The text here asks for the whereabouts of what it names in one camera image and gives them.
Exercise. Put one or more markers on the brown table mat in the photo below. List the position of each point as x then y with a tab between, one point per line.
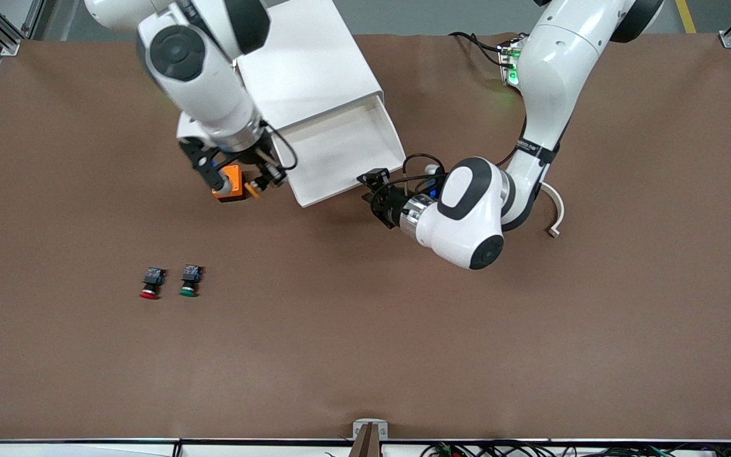
365	330

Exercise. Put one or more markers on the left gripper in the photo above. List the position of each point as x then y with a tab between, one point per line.
388	206

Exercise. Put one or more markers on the red mushroom push button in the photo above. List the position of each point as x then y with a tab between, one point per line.
151	279

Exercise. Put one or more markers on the grey metal bracket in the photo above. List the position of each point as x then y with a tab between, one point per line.
358	428

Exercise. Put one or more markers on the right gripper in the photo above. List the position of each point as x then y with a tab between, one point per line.
257	166

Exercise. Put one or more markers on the green mushroom push button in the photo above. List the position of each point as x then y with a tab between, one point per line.
190	276

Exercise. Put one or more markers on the white curved plastic arc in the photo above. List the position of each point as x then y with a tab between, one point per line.
559	212

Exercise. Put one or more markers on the orange button enclosure box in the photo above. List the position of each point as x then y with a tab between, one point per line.
235	178

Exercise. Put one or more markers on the white table edge rail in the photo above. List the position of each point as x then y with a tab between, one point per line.
86	449

